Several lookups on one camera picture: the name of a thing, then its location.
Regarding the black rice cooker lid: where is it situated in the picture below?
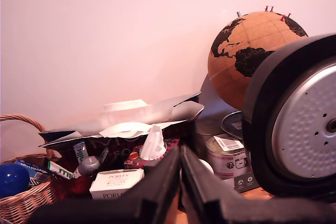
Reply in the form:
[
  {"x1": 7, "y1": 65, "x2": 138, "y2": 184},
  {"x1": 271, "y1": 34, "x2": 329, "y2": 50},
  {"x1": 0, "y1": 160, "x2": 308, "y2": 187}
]
[{"x1": 241, "y1": 33, "x2": 336, "y2": 200}]

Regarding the white cup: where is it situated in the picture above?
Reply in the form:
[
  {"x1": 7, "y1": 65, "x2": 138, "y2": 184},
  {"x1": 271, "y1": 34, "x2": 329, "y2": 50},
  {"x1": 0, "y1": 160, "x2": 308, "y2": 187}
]
[{"x1": 197, "y1": 158, "x2": 215, "y2": 176}]

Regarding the metal tin with barcode label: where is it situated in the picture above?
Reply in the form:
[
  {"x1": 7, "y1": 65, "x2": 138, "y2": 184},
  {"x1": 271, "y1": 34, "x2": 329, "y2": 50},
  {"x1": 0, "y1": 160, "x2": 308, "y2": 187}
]
[{"x1": 205, "y1": 134, "x2": 254, "y2": 181}]

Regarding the white Porlex box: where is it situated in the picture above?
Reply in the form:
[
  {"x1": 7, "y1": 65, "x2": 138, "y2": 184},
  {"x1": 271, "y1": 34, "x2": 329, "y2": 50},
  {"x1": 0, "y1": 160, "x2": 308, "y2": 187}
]
[{"x1": 89, "y1": 168, "x2": 145, "y2": 200}]

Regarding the patterned tissue box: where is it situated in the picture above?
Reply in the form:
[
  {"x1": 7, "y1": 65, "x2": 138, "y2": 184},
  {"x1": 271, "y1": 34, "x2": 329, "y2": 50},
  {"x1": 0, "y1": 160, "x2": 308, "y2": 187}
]
[{"x1": 123, "y1": 124, "x2": 182, "y2": 170}]

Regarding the small black card box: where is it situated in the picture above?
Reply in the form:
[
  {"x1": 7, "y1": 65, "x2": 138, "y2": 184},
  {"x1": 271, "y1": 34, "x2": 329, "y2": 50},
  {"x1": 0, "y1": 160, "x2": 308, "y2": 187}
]
[{"x1": 233, "y1": 170, "x2": 261, "y2": 194}]

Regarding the dull brown metal tin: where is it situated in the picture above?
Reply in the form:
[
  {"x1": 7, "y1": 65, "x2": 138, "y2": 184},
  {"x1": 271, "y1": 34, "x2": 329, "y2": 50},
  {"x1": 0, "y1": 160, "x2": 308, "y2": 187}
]
[{"x1": 193, "y1": 118, "x2": 224, "y2": 158}]

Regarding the red patterned paper bag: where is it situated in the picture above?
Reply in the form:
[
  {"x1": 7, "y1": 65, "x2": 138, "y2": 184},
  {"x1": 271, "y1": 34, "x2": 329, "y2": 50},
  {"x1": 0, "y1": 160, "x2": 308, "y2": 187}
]
[{"x1": 38, "y1": 91, "x2": 205, "y2": 198}]

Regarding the white paper strip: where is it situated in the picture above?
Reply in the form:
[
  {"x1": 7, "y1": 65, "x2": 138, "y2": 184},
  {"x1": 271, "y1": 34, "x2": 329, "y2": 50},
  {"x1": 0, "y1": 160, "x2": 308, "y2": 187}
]
[{"x1": 98, "y1": 122, "x2": 156, "y2": 138}]

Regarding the round metal disc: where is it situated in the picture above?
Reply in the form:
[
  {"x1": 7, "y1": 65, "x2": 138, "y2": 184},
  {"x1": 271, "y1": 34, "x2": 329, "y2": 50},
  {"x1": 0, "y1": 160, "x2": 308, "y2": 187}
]
[{"x1": 220, "y1": 110, "x2": 246, "y2": 141}]

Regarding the grey small bottle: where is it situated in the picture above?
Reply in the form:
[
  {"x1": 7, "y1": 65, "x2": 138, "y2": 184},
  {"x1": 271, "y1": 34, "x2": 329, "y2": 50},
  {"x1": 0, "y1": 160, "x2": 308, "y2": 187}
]
[{"x1": 72, "y1": 155, "x2": 102, "y2": 179}]

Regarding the white translucent container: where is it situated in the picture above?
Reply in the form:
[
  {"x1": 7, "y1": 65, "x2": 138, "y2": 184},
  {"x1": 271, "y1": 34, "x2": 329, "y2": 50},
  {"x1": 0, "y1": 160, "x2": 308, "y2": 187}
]
[{"x1": 100, "y1": 99, "x2": 151, "y2": 125}]

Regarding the white green milk tube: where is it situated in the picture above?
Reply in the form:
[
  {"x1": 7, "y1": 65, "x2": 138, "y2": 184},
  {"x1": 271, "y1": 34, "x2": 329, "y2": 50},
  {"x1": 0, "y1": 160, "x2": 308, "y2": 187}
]
[
  {"x1": 44, "y1": 156, "x2": 75, "y2": 181},
  {"x1": 73, "y1": 141, "x2": 88, "y2": 165}
]

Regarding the cork globe with dark continents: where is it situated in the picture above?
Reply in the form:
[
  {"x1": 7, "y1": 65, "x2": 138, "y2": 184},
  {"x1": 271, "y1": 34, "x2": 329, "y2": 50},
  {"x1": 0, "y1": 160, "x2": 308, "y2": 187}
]
[{"x1": 207, "y1": 10, "x2": 309, "y2": 111}]

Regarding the blue printed box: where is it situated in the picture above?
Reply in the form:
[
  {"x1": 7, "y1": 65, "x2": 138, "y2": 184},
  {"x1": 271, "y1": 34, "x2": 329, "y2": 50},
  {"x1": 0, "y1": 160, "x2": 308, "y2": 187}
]
[{"x1": 15, "y1": 158, "x2": 52, "y2": 188}]

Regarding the blue ball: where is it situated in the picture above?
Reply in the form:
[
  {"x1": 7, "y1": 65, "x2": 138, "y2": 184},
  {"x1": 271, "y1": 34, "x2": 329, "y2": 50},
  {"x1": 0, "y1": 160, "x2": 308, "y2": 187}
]
[{"x1": 0, "y1": 163, "x2": 30, "y2": 199}]

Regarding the wicker basket with handle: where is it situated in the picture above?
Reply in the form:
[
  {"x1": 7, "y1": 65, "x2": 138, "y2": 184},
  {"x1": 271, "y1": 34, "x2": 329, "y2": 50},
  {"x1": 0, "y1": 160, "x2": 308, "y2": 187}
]
[{"x1": 0, "y1": 113, "x2": 68, "y2": 224}]

